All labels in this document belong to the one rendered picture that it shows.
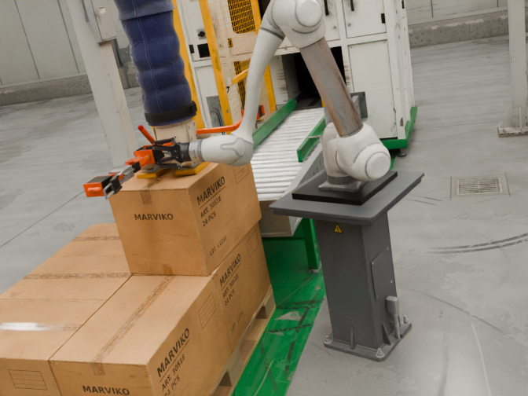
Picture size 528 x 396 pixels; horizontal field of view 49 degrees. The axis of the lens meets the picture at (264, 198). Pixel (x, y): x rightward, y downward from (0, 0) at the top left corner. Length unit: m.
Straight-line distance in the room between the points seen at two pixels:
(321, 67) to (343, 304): 1.11
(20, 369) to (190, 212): 0.85
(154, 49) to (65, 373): 1.28
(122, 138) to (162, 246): 1.67
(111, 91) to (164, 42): 1.56
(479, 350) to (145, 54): 1.89
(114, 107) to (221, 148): 1.91
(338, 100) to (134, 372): 1.18
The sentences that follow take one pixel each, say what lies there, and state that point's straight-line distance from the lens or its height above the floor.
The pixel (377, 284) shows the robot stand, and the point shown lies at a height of 0.33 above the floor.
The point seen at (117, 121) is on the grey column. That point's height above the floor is 0.95.
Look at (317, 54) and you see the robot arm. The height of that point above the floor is 1.37.
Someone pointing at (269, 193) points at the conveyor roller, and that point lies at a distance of 3.30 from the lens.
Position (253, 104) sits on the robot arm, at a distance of 2.31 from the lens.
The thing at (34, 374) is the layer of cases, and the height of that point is 0.48.
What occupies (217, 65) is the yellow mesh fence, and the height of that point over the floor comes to 1.15.
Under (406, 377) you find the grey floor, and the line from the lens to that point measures 2.63.
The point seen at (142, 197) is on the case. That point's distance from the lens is 2.46.
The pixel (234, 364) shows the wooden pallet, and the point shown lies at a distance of 2.71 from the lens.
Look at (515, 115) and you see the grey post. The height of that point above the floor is 0.16.
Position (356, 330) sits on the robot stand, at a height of 0.11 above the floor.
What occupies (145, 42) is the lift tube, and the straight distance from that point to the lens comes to 2.49.
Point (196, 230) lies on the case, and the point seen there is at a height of 0.76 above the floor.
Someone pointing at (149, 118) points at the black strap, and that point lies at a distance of 2.55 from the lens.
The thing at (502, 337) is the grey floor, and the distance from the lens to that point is 2.85.
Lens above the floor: 1.64
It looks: 20 degrees down
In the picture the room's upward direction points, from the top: 11 degrees counter-clockwise
